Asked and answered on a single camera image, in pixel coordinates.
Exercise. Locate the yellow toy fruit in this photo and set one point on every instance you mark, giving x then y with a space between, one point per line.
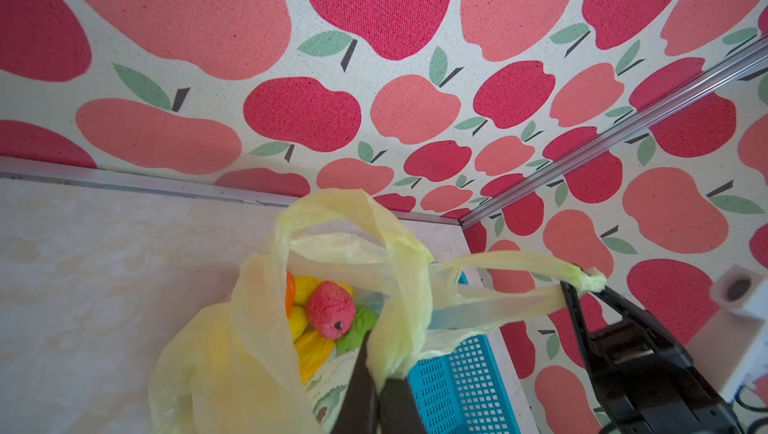
312 349

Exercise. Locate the right aluminium corner post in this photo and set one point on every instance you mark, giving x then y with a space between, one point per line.
741 64

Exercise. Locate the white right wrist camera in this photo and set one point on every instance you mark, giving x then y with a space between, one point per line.
730 350

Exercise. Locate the yellow plastic bag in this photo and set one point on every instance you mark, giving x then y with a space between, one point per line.
341 273

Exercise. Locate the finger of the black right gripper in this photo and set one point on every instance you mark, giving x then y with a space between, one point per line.
632 315
588 349

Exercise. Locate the teal plastic basket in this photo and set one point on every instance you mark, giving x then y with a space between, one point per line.
463 391

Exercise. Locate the red toy strawberry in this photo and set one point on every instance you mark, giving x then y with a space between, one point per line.
331 310

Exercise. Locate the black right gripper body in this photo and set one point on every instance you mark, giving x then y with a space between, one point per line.
645 382

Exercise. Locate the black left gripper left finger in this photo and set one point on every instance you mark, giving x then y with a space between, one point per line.
359 411

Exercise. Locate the green toy fruit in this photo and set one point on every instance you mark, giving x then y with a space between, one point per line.
364 321

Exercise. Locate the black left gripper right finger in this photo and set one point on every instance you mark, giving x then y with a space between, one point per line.
398 412

